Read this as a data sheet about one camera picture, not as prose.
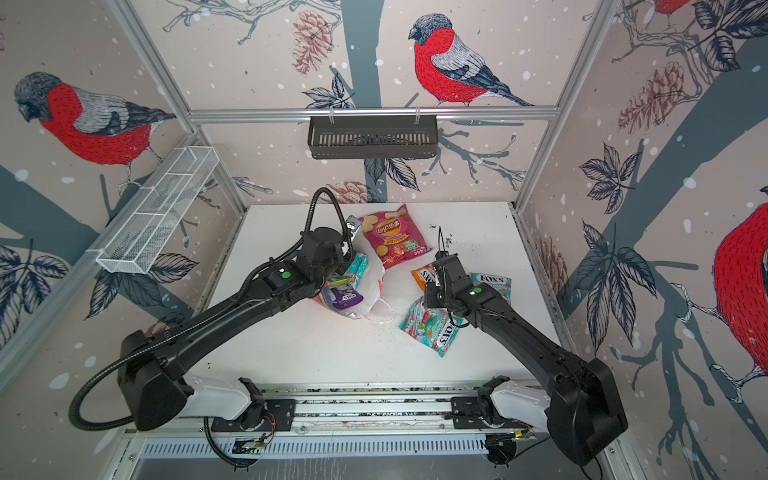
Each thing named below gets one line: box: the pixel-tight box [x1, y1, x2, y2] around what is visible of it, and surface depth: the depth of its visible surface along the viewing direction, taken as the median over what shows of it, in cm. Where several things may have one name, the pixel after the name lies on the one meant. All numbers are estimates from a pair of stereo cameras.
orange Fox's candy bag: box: [410, 263, 441, 292], surface depth 100 cm
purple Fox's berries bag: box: [331, 287, 364, 311], surface depth 87 cm
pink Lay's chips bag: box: [358, 204, 433, 269], surface depth 106 cm
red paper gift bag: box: [316, 229, 385, 319], surface depth 88 cm
